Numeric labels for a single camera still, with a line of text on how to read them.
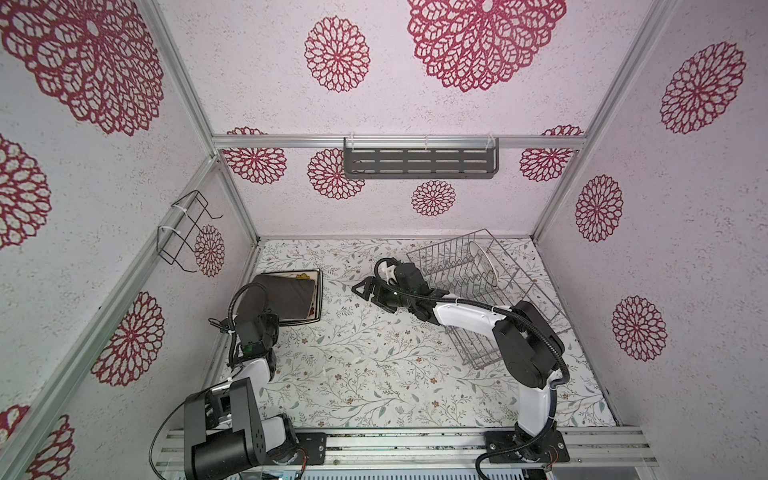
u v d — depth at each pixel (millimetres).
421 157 945
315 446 738
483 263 1042
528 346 506
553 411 585
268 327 792
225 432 432
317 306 968
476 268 1089
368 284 795
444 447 756
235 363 671
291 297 950
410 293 712
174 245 782
